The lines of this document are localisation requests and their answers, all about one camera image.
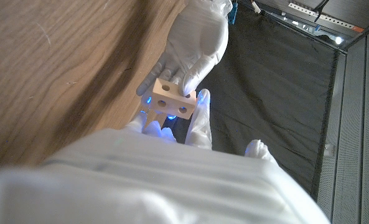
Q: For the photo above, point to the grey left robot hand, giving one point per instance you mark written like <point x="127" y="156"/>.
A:
<point x="196" y="43"/>

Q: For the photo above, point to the white perforated metal strip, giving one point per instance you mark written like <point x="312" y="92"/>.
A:
<point x="325" y="16"/>

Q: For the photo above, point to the black backdrop curtain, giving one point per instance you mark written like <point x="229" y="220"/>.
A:
<point x="265" y="102"/>

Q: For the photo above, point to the small wooden block with holes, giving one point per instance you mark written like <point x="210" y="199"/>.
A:
<point x="171" y="99"/>

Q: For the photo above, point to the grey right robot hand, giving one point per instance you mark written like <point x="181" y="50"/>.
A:
<point x="159" y="180"/>

